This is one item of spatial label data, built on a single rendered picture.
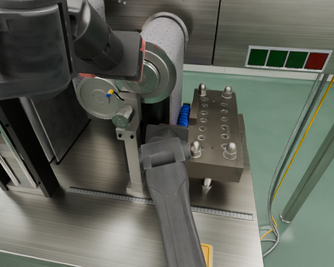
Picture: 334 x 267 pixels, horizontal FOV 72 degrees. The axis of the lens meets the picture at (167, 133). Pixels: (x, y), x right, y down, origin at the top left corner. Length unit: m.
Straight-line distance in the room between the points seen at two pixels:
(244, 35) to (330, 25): 0.24
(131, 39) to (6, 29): 0.19
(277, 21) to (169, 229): 0.69
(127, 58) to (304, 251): 1.65
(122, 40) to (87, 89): 0.27
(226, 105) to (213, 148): 0.24
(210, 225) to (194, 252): 0.36
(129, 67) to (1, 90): 0.18
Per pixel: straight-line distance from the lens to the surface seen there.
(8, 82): 0.23
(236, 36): 0.83
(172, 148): 0.37
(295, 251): 1.79
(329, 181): 2.29
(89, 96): 0.62
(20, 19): 0.21
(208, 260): 0.60
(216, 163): 0.62
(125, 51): 0.36
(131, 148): 0.62
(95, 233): 0.67
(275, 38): 0.85
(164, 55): 0.50
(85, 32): 0.27
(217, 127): 0.74
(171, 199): 0.33
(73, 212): 0.72
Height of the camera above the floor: 1.48
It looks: 40 degrees down
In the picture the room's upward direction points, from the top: straight up
